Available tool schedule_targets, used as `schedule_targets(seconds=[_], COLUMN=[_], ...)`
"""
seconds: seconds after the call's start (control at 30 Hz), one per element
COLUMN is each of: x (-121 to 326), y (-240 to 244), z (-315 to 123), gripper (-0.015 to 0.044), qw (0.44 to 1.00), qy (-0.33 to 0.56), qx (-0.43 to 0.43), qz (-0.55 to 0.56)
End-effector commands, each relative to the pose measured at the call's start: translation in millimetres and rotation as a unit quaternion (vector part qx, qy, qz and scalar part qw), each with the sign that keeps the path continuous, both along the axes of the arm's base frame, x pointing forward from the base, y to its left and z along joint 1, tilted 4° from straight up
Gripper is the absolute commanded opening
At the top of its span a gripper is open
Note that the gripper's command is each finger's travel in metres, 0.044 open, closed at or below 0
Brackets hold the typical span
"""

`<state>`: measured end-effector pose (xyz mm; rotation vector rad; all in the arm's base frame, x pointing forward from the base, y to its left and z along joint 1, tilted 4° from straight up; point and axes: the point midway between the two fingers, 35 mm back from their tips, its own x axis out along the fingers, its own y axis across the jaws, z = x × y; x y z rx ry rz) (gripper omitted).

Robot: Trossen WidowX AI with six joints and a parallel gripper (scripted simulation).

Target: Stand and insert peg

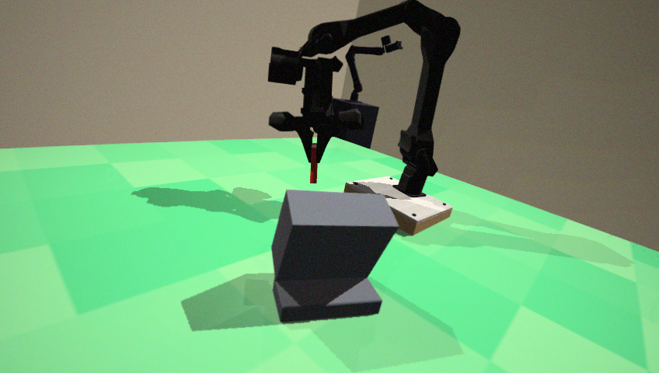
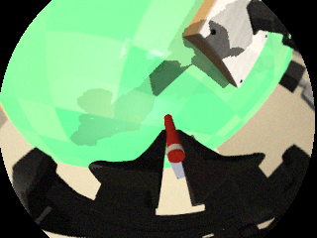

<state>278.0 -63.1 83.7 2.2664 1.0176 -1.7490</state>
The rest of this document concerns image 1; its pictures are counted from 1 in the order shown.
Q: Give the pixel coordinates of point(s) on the red peg with white band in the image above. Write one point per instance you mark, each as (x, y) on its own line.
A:
(314, 165)

